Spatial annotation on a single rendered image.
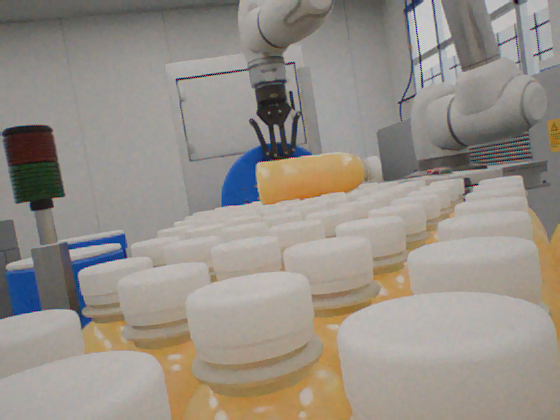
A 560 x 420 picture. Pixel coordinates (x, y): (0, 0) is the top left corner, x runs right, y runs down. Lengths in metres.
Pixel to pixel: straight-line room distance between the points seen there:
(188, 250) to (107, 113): 6.00
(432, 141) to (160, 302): 1.37
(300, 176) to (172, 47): 5.71
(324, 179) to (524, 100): 0.72
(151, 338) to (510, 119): 1.26
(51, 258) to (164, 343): 0.54
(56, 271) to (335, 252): 0.57
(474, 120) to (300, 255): 1.25
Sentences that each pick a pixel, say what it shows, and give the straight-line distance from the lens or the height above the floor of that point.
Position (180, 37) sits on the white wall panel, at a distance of 6.48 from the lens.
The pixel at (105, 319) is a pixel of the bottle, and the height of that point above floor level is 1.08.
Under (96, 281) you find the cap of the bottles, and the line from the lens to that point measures 0.27.
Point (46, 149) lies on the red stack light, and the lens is 0.74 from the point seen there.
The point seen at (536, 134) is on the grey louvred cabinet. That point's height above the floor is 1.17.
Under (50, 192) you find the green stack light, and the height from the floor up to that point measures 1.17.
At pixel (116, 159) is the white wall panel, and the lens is 6.24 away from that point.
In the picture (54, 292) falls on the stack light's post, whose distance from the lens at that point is 0.74.
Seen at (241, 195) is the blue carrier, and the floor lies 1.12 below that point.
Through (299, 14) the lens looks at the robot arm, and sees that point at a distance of 1.06.
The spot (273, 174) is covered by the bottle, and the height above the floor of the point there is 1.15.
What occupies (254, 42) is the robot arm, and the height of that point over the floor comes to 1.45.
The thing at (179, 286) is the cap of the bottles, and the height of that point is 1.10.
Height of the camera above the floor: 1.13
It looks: 3 degrees down
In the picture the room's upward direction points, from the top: 9 degrees counter-clockwise
